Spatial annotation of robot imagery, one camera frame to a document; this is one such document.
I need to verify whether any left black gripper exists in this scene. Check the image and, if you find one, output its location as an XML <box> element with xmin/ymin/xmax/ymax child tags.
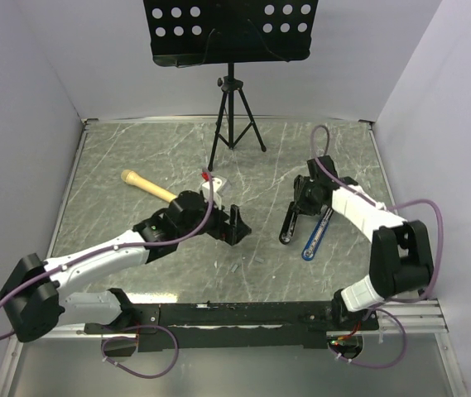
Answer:
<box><xmin>177</xmin><ymin>192</ymin><xmax>250</xmax><ymax>245</ymax></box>

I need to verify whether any black stapler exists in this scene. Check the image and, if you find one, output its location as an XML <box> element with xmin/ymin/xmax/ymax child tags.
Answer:
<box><xmin>279</xmin><ymin>201</ymin><xmax>300</xmax><ymax>245</ymax></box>

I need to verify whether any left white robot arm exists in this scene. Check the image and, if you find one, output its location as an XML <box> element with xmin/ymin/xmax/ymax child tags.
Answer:
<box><xmin>0</xmin><ymin>190</ymin><xmax>252</xmax><ymax>342</ymax></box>

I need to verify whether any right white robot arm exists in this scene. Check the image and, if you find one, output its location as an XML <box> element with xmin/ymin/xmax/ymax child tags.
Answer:
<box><xmin>279</xmin><ymin>155</ymin><xmax>435</xmax><ymax>329</ymax></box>

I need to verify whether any beige toy microphone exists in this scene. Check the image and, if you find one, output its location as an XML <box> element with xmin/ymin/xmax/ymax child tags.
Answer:
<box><xmin>121</xmin><ymin>170</ymin><xmax>176</xmax><ymax>203</ymax></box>

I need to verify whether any black music stand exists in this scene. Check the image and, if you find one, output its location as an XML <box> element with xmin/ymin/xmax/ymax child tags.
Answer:
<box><xmin>143</xmin><ymin>0</ymin><xmax>318</xmax><ymax>170</ymax></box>

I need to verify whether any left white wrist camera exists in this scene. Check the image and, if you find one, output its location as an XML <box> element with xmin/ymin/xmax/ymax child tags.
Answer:
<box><xmin>200</xmin><ymin>171</ymin><xmax>230</xmax><ymax>208</ymax></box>

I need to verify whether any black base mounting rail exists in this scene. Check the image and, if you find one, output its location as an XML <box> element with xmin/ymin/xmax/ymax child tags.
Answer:
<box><xmin>84</xmin><ymin>301</ymin><xmax>379</xmax><ymax>352</ymax></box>

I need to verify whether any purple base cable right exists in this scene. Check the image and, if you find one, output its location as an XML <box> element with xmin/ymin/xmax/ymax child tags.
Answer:
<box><xmin>328</xmin><ymin>309</ymin><xmax>411</xmax><ymax>369</ymax></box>

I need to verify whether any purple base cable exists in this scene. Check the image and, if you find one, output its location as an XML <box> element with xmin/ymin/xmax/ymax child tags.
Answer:
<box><xmin>328</xmin><ymin>309</ymin><xmax>411</xmax><ymax>369</ymax></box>
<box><xmin>101</xmin><ymin>323</ymin><xmax>183</xmax><ymax>380</ymax></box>

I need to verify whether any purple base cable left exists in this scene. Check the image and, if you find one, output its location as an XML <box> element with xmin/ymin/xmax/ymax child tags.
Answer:
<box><xmin>101</xmin><ymin>323</ymin><xmax>183</xmax><ymax>380</ymax></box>

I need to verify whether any aluminium extrusion rail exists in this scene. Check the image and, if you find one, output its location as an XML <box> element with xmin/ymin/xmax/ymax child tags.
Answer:
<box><xmin>377</xmin><ymin>299</ymin><xmax>448</xmax><ymax>334</ymax></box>

